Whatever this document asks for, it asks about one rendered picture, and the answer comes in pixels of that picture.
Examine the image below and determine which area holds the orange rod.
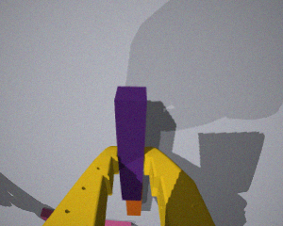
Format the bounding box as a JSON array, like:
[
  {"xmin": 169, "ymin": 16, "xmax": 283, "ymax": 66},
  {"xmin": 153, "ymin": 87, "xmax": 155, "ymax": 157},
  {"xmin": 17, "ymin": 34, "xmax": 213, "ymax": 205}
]
[{"xmin": 126, "ymin": 201, "xmax": 142, "ymax": 216}]

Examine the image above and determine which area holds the pink rod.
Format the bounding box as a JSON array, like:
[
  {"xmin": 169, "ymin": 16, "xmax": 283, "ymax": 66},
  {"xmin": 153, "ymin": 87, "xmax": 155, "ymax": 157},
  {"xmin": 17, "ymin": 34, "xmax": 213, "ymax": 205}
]
[{"xmin": 41, "ymin": 208, "xmax": 131, "ymax": 226}]

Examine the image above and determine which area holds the purple rod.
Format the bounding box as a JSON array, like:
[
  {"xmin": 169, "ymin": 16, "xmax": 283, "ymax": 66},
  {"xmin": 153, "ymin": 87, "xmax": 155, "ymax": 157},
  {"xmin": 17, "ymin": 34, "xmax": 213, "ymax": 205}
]
[{"xmin": 114, "ymin": 87, "xmax": 147, "ymax": 201}]

